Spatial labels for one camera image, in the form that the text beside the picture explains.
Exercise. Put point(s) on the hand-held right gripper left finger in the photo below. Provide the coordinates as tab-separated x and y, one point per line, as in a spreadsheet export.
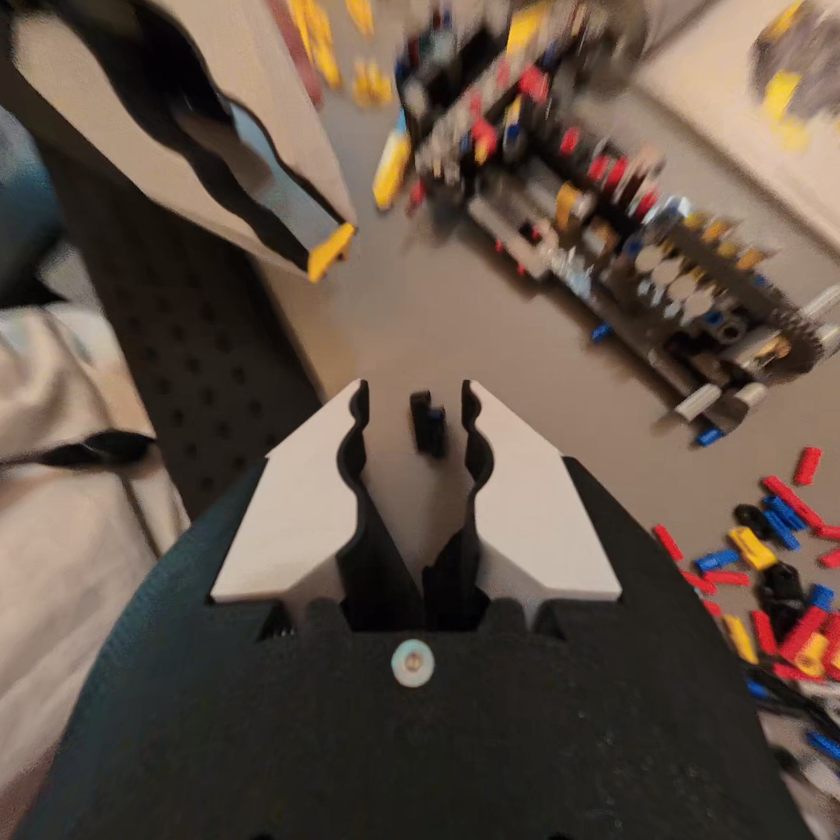
295	518

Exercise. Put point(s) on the lego instruction booklet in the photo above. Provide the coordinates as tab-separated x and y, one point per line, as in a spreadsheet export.
754	111

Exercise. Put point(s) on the yellow lego connector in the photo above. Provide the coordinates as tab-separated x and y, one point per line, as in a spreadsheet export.
330	250

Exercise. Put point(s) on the pile of small lego pins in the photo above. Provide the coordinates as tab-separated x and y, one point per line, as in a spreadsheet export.
781	590

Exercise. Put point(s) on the lego car model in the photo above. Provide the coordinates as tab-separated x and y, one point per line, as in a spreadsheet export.
590	216

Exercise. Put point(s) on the black foam mat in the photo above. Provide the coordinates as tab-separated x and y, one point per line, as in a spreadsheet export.
197	341

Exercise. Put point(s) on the black lego piece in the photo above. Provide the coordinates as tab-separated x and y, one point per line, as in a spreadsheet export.
428	425

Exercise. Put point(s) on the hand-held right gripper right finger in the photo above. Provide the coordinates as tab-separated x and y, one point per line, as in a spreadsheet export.
531	518

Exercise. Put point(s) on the pile of yellow lego beams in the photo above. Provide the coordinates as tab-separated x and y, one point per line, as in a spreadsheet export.
334	46

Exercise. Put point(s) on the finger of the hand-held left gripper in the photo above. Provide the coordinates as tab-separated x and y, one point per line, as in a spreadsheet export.
275	85
85	111

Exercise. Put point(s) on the yellow lego panel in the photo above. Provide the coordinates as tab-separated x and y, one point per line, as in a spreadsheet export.
392	167

